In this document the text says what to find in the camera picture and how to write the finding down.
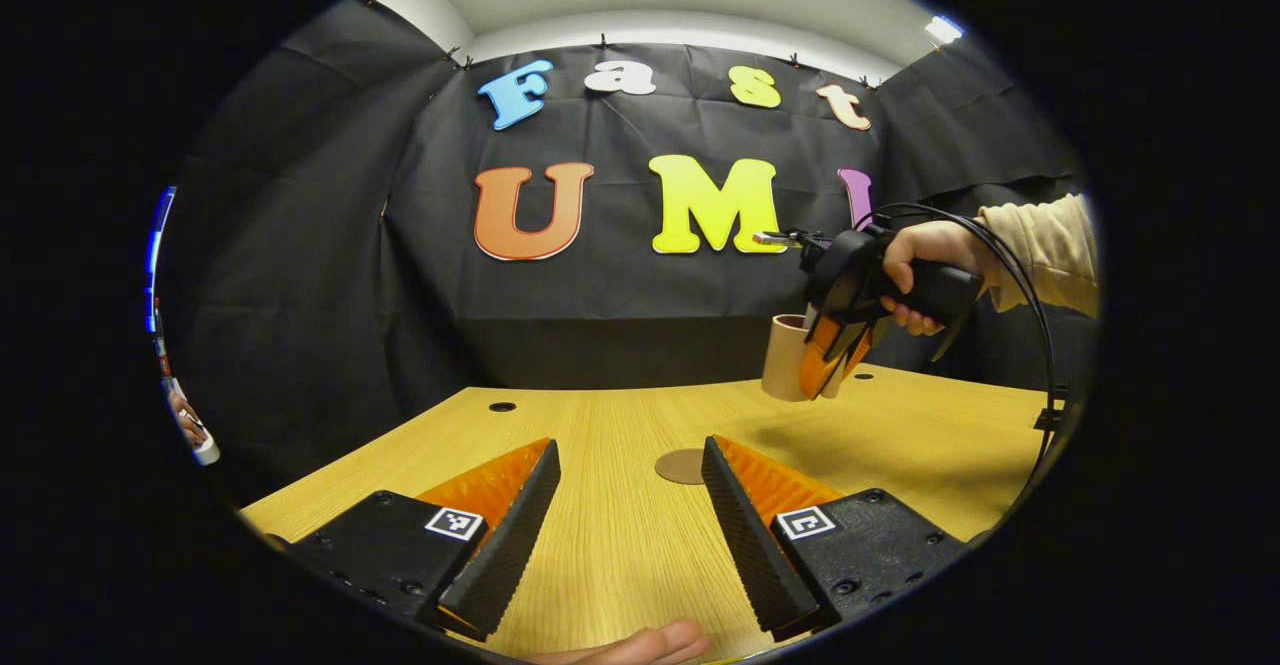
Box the beige cup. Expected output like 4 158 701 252
762 314 851 403

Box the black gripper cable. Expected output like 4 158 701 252
868 202 1067 468

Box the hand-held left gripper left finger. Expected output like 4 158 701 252
288 438 562 643

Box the black backdrop cloth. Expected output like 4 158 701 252
160 0 1096 506

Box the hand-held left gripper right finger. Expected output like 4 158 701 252
701 434 969 643

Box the round brown coaster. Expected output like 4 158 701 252
655 448 710 486

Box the wooden desktop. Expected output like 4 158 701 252
240 365 1066 664

